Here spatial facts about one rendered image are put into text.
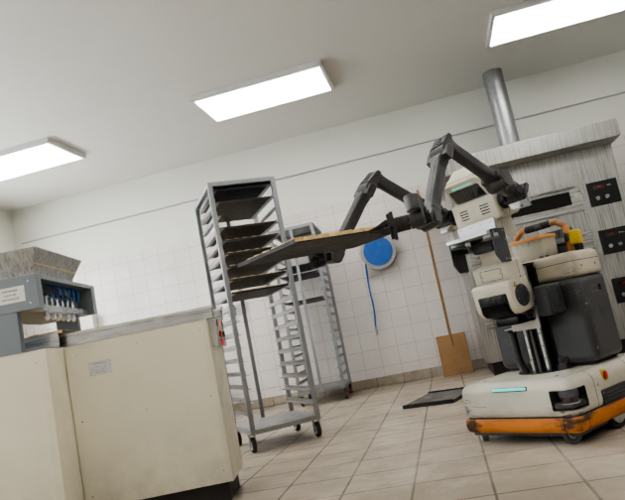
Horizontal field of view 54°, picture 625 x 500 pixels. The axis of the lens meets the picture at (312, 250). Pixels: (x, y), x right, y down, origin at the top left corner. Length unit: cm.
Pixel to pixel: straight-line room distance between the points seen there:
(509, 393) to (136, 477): 175
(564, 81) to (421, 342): 323
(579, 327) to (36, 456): 250
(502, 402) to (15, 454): 218
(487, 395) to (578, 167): 346
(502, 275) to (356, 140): 447
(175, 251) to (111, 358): 461
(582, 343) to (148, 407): 204
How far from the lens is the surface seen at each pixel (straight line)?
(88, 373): 315
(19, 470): 310
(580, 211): 609
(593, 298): 319
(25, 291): 307
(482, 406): 314
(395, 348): 693
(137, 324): 308
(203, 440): 303
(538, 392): 293
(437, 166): 253
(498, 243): 293
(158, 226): 775
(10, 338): 308
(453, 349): 664
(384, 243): 683
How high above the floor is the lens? 65
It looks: 8 degrees up
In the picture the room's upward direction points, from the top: 11 degrees counter-clockwise
